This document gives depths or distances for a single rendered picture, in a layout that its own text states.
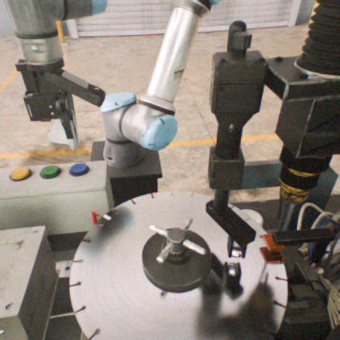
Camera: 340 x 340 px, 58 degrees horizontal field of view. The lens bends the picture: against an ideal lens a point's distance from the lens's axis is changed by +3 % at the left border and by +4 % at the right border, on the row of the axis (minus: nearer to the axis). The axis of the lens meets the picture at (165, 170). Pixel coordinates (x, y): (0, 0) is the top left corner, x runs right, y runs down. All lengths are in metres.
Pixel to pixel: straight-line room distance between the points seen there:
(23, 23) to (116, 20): 5.67
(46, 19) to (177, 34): 0.38
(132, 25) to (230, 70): 5.98
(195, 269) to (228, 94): 0.26
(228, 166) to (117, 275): 0.24
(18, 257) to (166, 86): 0.56
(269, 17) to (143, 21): 2.40
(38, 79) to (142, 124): 0.32
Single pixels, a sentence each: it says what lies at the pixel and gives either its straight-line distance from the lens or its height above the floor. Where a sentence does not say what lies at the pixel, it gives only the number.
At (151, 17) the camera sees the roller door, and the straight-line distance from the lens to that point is 6.30.
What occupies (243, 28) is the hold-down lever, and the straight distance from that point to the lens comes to 0.39.
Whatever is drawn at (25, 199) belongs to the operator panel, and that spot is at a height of 0.87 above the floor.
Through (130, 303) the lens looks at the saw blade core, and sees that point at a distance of 0.47.
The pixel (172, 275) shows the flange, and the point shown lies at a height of 0.96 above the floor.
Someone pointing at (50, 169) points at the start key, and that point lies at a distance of 0.81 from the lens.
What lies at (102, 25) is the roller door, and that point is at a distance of 6.32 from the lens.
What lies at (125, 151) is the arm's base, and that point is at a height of 0.81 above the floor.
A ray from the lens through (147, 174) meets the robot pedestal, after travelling 1.00.
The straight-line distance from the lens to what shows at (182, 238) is 0.46.
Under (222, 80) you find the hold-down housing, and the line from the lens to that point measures 0.35.
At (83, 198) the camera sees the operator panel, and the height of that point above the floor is 0.86.
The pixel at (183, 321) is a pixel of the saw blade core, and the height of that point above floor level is 0.95.
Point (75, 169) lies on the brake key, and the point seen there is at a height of 0.91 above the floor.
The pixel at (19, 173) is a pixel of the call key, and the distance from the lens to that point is 0.83.
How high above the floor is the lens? 1.35
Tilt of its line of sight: 36 degrees down
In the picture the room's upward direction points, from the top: 1 degrees counter-clockwise
